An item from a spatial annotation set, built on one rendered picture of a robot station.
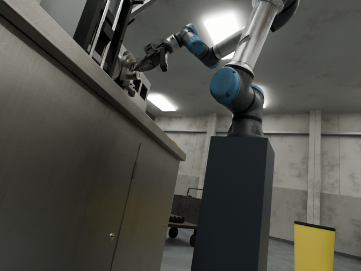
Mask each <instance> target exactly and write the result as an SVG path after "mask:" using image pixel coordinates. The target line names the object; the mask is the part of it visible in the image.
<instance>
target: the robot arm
mask: <svg viewBox="0 0 361 271"><path fill-rule="evenodd" d="M299 2H300V0H252V6H253V10H252V12H251V15H250V17H249V19H248V22H247V24H246V26H245V27H243V28H241V29H240V30H238V31H236V32H235V33H233V34H232V35H230V36H228V37H227V38H225V39H224V40H222V41H220V42H219V43H217V44H216V45H214V46H213V47H211V48H209V47H208V46H207V45H206V44H205V43H204V42H203V40H202V39H201V38H200V37H198V33H197V30H196V28H195V27H194V26H193V24H188V25H186V26H184V27H183V28H182V29H180V30H179V31H177V32H176V33H174V34H173V35H171V36H170V37H168V38H166V40H164V39H163V38H162V39H161V42H160V43H159V44H157V45H154V44H153V43H152V42H151V43H150V44H148V45H147V46H145V47H144V50H145V53H146V54H147V55H146V56H144V57H142V58H141V57H139V56H138V57H137V58H136V61H137V65H136V66H135V68H134V70H139V72H145V71H149V70H152V69H154V68H155V67H156V66H158V65H159V64H160V68H161V69H162V72H167V67H168V65H167V52H169V53H170V54H171V53H173V52H175V51H177V50H178V49H180V48H181V47H183V46H185V47H186V48H187V49H188V51H189V52H190V53H192V54H193V55H194V56H195V57H197V58H198V59H199V60H200V61H201V62H202V63H203V64H204V65H205V66H206V67H208V68H209V69H214V68H216V67H217V66H218V65H219V63H220V60H221V59H222V58H224V57H226V56H228V55H229V54H231V53H233V52H234V55H233V57H232V59H231V61H230V63H228V64H225V65H224V67H222V68H220V69H219V70H218V72H217V73H214V75H213V76H212V78H211V81H210V93H211V95H212V97H213V98H214V99H215V100H216V101H217V102H218V103H219V104H222V105H223V106H224V107H226V108H227V109H228V110H229V111H231V112H232V113H233V115H232V123H231V126H230V128H229V130H228V132H227V134H226V136H225V137H261V138H264V134H263V130H262V119H263V107H264V101H265V98H264V92H263V90H262V89H261V88H260V87H258V86H256V85H255V86H254V85H253V84H252V81H253V79H254V73H253V71H252V70H253V68H254V65H255V63H256V61H257V58H258V56H259V54H260V51H261V49H262V47H263V44H264V42H265V39H266V37H267V35H268V33H269V32H271V33H273V32H275V31H277V30H278V29H280V28H281V27H283V26H284V25H285V24H286V23H287V22H288V21H290V19H291V18H292V17H293V16H294V14H295V13H296V11H297V9H298V6H299Z"/></svg>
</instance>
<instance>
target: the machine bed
mask: <svg viewBox="0 0 361 271"><path fill-rule="evenodd" d="M0 15H1V16H2V17H3V18H5V19H6V20H7V21H8V22H9V23H11V24H12V25H13V26H14V27H15V28H17V29H18V30H19V31H20V32H22V33H23V34H24V35H26V36H27V37H28V38H29V39H31V40H32V41H33V42H34V43H35V44H37V45H38V46H39V47H40V48H42V49H43V50H44V51H45V52H46V53H48V54H49V55H50V56H51V57H52V58H54V59H55V60H56V61H57V62H59V63H60V64H61V65H63V66H64V67H65V68H66V69H67V70H69V71H70V72H71V73H72V74H74V75H75V76H76V77H77V78H78V79H80V80H81V81H82V82H83V83H85V84H86V85H87V86H88V87H89V88H91V89H92V90H93V91H94V92H96V93H97V94H98V95H99V96H100V97H102V98H103V99H104V100H106V101H107V102H108V103H109V104H111V105H112V106H113V107H114V108H115V109H117V110H118V111H119V112H120V113H122V114H123V115H124V116H125V117H126V118H128V119H129V120H130V121H131V122H132V123H134V124H135V125H136V126H137V127H139V128H140V129H141V130H142V131H143V132H145V133H146V134H147V135H149V136H150V137H151V138H152V139H154V140H155V141H156V142H157V143H158V144H160V145H161V146H162V147H163V148H165V149H166V150H167V151H168V152H169V153H171V154H172V155H173V156H174V157H176V158H177V159H178V160H179V161H185V160H186V154H185V153H184V152H183V151H182V150H181V149H180V148H179V147H178V146H177V145H176V144H175V143H174V142H173V141H172V140H171V139H170V138H169V137H168V136H167V135H166V134H165V133H164V132H163V130H162V129H161V128H160V127H159V126H158V125H157V124H156V123H155V122H154V121H153V120H152V119H151V118H150V117H149V116H148V115H147V114H146V113H145V112H144V111H143V110H142V109H141V108H140V107H139V106H138V105H137V104H136V103H135V102H134V101H133V100H132V99H131V98H130V97H129V96H128V95H127V94H126V93H125V92H124V91H123V90H122V89H121V88H120V87H119V86H118V85H117V84H116V83H115V82H114V81H113V80H112V79H111V77H110V76H109V75H108V74H107V73H106V72H105V71H104V70H103V69H102V68H101V67H100V66H99V65H98V64H97V63H96V62H95V61H94V60H93V59H92V58H91V57H90V56H89V55H88V54H87V53H86V52H85V50H84V49H83V48H82V47H81V46H80V45H79V44H78V43H77V42H76V41H75V40H74V39H73V38H72V37H71V36H70V35H69V34H68V33H67V32H66V31H65V30H64V29H63V28H62V27H61V26H60V25H59V24H58V23H57V22H56V21H55V20H54V19H53V18H52V17H51V16H50V15H49V14H48V13H47V12H46V11H45V10H44V9H43V8H42V7H41V6H40V5H39V4H38V3H37V2H36V1H35V0H0Z"/></svg>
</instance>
